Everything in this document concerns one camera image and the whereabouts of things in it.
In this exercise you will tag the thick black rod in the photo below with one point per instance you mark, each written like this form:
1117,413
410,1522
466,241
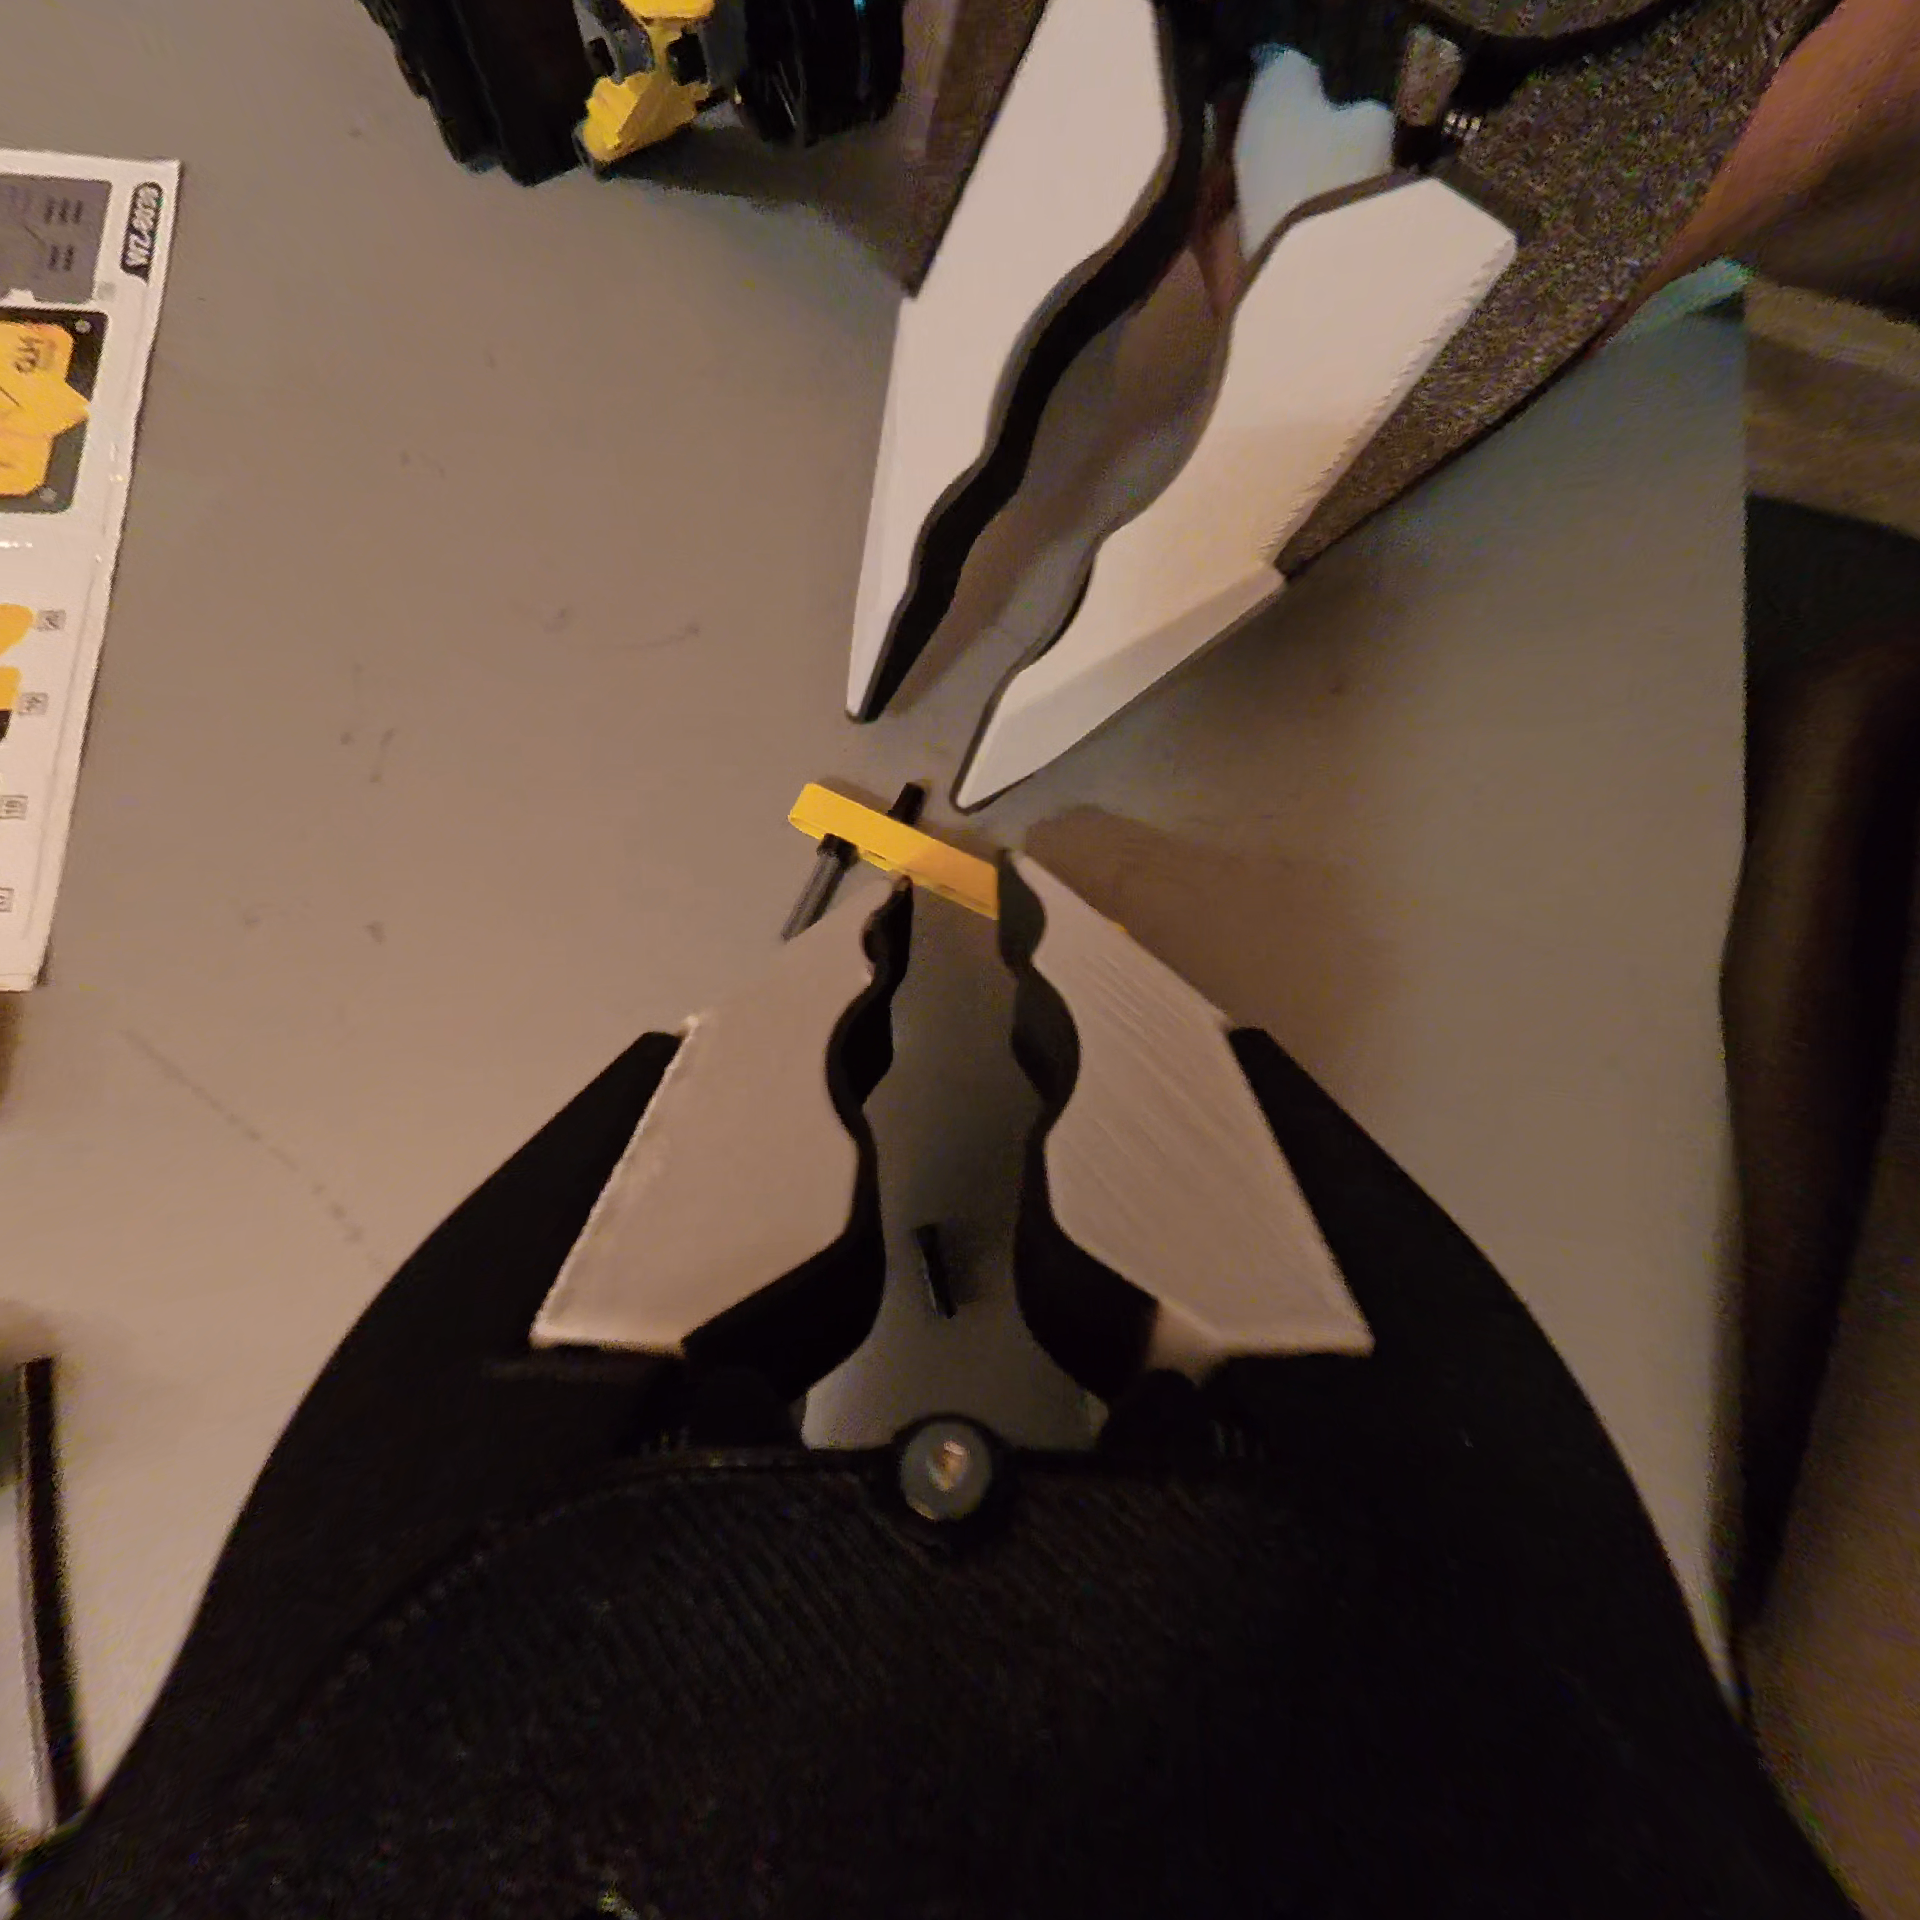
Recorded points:
45,1575

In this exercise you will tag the person's right hand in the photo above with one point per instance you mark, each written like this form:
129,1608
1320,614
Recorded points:
1830,151

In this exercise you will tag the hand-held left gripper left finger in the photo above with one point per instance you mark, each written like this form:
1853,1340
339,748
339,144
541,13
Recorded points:
708,1188

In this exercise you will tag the yellow sticker sheet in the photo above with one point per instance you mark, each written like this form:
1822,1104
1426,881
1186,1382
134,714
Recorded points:
78,451

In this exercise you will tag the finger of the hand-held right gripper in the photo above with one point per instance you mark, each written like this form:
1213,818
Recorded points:
1338,345
1005,270

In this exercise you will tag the yellow toy vehicle model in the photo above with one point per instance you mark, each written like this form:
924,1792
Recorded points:
645,90

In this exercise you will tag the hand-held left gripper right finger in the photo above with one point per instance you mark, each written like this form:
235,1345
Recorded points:
1201,1201

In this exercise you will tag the yellow thin beam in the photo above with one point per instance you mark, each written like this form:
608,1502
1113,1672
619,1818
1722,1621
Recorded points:
898,854

